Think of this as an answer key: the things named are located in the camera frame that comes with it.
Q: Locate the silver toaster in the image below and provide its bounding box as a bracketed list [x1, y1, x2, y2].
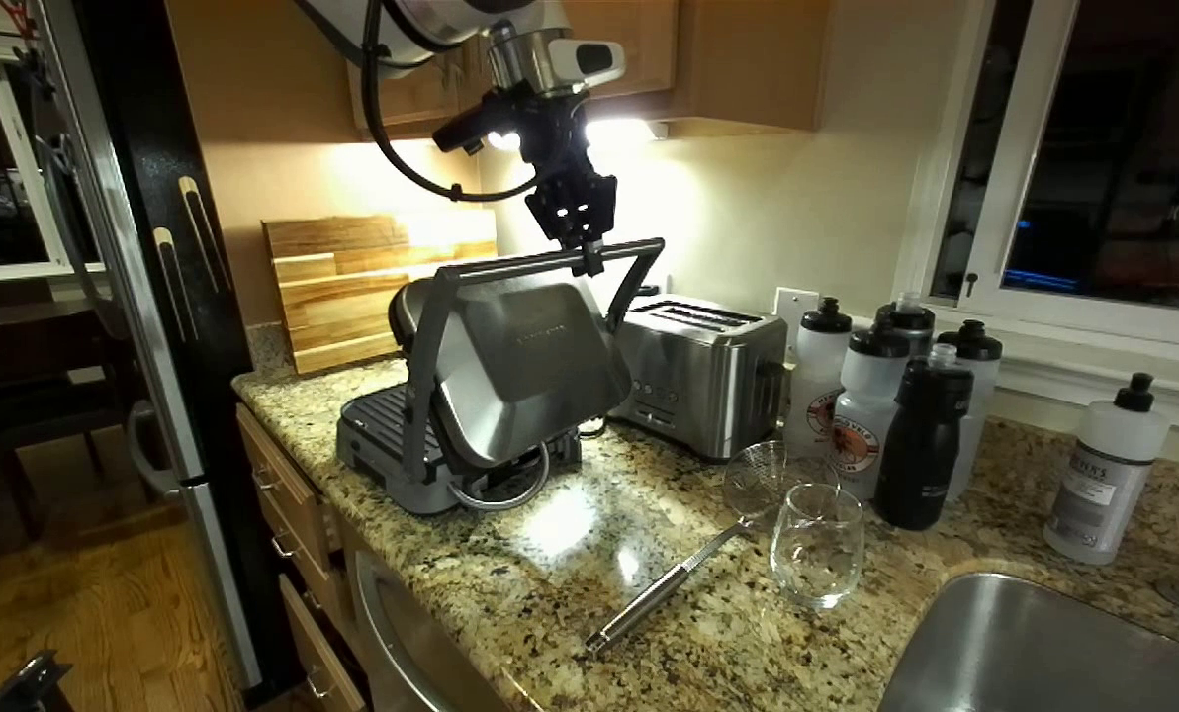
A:
[606, 294, 797, 468]

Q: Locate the clear wine glass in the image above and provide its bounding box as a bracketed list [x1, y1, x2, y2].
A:
[765, 479, 870, 621]

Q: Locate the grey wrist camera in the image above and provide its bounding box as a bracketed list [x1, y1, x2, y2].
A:
[533, 34, 628, 94]

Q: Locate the black refrigerator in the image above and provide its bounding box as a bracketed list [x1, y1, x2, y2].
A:
[33, 0, 306, 699]

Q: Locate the white labelled bottle black cap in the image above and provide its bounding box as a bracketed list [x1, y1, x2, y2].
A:
[1040, 373, 1176, 570]

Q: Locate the plain wooden cutting board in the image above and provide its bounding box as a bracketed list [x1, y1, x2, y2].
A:
[262, 214, 415, 332]

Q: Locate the chequered wooden cutting board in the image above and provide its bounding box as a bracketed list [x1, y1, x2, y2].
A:
[276, 241, 502, 379]

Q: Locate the wooden drawer cabinet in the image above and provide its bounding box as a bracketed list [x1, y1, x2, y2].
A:
[233, 400, 374, 712]

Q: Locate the kitchen window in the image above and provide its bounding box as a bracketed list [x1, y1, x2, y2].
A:
[929, 0, 1179, 357]

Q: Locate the stainless steel sink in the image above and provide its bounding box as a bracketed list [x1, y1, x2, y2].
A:
[880, 567, 1179, 712]

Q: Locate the silver sandwich maker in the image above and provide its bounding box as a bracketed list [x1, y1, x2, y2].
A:
[333, 232, 670, 522]

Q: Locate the black sports bottle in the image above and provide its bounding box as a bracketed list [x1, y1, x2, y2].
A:
[870, 357, 979, 535]

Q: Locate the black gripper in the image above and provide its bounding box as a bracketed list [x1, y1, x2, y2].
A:
[523, 92, 622, 277]

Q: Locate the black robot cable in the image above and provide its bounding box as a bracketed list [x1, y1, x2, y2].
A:
[355, 0, 544, 211]

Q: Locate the white wall outlet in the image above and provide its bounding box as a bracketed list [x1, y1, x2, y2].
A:
[767, 281, 823, 368]

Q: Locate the dishwasher with curved silver handle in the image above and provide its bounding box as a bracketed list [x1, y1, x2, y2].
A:
[346, 545, 523, 712]

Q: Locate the wooden upper cabinet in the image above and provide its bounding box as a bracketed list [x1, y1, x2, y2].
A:
[167, 0, 834, 139]

